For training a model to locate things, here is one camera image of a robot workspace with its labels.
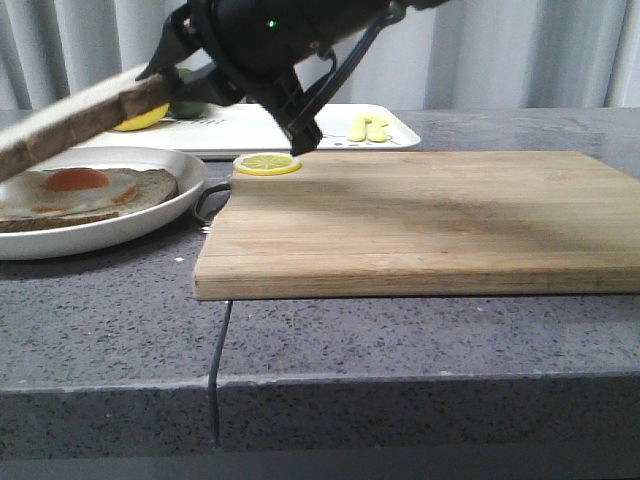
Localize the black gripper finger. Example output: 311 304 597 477
269 9 405 155
137 3 245 106

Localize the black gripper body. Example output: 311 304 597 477
188 1 395 111

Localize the bread slice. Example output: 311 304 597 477
1 66 179 181
1 168 178 233

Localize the white round plate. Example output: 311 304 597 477
1 147 208 261

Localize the white bear tray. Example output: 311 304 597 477
82 104 421 160

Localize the lemon slice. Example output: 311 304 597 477
233 152 302 176

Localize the green lime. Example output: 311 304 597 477
168 67 209 120

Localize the yellow plastic knife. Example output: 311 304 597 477
365 115 389 143

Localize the front yellow lemon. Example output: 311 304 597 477
114 103 169 132

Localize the wooden cutting board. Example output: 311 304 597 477
193 151 639 300

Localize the grey curtain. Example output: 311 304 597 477
1 1 639 110

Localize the fried egg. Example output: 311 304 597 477
1 167 137 220

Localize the metal board handle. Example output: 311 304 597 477
192 182 231 234

